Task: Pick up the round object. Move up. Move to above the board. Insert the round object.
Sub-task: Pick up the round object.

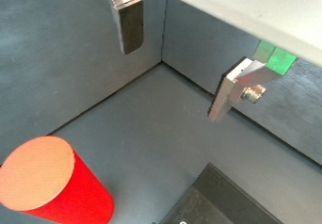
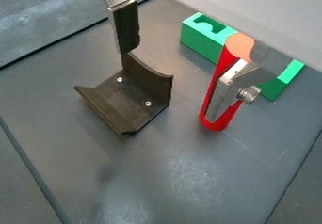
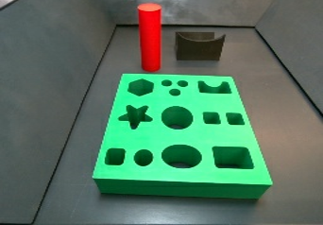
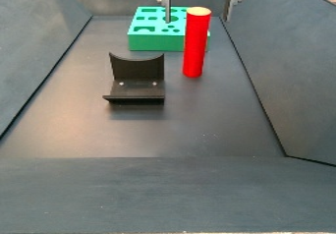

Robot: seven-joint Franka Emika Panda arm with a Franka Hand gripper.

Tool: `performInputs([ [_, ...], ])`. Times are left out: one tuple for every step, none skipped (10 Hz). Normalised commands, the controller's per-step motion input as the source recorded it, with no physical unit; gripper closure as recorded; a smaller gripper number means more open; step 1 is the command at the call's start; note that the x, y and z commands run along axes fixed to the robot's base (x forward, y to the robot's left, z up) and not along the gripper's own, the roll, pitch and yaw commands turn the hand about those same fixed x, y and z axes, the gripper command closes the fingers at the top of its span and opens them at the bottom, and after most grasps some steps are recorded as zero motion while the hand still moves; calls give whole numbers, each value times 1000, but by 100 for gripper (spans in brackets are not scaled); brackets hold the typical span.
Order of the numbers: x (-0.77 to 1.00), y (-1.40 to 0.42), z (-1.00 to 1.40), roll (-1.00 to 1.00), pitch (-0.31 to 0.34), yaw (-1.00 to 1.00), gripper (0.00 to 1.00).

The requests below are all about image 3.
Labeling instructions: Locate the green shape-sorting board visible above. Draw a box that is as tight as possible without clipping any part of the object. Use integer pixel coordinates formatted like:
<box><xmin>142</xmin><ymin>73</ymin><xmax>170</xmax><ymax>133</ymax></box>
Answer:
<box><xmin>92</xmin><ymin>74</ymin><xmax>272</xmax><ymax>199</ymax></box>

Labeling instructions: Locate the dark grey curved block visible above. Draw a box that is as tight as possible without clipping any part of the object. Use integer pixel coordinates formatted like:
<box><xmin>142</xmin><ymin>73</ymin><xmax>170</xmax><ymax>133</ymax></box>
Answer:
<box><xmin>174</xmin><ymin>32</ymin><xmax>225</xmax><ymax>61</ymax></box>

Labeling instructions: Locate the red cylinder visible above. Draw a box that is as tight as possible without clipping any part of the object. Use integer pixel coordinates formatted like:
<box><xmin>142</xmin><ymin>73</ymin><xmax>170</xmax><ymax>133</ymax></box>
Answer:
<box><xmin>137</xmin><ymin>3</ymin><xmax>161</xmax><ymax>72</ymax></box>

